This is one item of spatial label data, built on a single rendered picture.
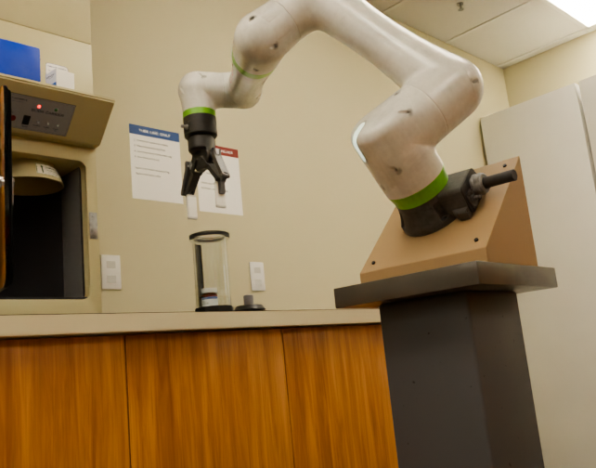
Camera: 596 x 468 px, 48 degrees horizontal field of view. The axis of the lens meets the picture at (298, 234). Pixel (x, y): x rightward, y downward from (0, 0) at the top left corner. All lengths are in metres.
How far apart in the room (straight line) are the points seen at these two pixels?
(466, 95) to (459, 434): 0.63
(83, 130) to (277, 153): 1.25
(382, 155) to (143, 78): 1.47
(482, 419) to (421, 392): 0.13
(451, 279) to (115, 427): 0.74
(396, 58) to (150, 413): 0.90
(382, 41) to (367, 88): 2.08
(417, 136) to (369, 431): 0.96
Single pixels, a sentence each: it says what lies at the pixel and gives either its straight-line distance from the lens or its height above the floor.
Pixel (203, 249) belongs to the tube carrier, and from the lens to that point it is 1.76.
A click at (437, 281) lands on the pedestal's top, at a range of 1.20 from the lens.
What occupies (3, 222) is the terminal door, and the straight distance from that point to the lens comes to 1.37.
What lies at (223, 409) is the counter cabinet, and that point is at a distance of 1.61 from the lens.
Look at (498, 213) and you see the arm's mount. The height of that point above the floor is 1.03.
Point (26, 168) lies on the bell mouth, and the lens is 1.79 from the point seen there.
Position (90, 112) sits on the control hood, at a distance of 1.79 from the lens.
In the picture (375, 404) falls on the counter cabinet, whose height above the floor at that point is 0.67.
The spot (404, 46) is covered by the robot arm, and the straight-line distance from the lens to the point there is 1.40.
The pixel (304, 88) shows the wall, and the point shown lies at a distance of 3.14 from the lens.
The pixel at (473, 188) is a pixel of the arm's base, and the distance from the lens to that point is 1.32.
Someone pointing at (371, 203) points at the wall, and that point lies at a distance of 3.25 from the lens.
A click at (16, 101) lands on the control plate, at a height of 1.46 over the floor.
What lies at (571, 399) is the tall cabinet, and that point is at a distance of 3.99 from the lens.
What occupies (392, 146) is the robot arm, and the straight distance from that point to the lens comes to 1.26.
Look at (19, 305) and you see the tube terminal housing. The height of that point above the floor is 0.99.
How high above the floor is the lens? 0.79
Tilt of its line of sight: 11 degrees up
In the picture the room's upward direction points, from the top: 6 degrees counter-clockwise
